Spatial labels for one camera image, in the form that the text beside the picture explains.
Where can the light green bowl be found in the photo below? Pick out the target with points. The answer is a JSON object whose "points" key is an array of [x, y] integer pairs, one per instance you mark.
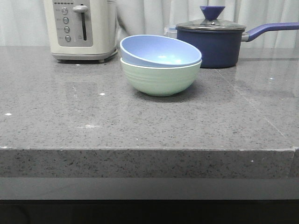
{"points": [[158, 81]]}

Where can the light blue bowl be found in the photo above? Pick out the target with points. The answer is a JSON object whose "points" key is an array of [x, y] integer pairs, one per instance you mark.
{"points": [[158, 51]]}

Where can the clear plastic container blue lid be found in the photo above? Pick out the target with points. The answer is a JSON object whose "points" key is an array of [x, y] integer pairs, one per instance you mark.
{"points": [[170, 31]]}

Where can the dark blue saucepan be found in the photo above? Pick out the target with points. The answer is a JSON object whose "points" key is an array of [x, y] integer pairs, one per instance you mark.
{"points": [[220, 49]]}

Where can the cream toaster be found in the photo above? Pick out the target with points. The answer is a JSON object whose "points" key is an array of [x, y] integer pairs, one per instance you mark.
{"points": [[81, 29]]}

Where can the glass lid blue knob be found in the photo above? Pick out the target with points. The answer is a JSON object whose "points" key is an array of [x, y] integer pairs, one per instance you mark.
{"points": [[211, 22]]}

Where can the white curtain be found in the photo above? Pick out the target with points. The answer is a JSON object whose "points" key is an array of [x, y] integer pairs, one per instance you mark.
{"points": [[23, 23]]}

